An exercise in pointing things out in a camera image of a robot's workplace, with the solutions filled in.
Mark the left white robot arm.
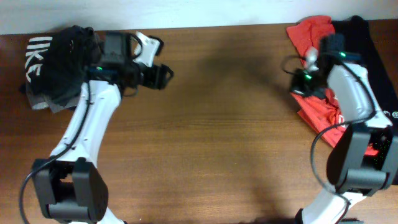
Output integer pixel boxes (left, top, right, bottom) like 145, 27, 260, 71
25, 26, 174, 223

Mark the black garment at right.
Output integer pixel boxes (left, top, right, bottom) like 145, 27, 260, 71
331, 16, 397, 126

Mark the red polo shirt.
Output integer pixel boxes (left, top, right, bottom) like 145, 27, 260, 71
287, 16, 369, 147

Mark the grey folded shirt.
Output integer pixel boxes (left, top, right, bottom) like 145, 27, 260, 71
25, 83, 80, 113

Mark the black Nike shirt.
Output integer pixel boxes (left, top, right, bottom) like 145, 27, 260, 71
25, 26, 102, 106

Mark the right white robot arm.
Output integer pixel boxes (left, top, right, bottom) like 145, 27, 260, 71
290, 34, 397, 223

